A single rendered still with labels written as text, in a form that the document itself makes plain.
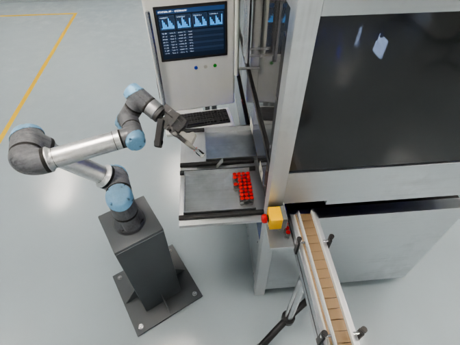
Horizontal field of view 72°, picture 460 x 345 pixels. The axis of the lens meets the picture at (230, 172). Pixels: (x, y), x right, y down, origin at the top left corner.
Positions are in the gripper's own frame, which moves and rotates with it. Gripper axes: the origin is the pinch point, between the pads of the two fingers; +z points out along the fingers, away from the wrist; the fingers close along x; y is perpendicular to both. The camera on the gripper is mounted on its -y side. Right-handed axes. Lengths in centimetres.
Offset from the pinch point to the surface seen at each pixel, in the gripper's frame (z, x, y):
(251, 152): 21, 50, 18
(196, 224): 21.4, 17.3, -26.2
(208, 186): 14.6, 32.6, -10.5
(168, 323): 51, 70, -97
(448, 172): 87, 1, 60
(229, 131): 3, 62, 21
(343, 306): 79, -18, -8
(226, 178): 19.0, 36.3, -1.6
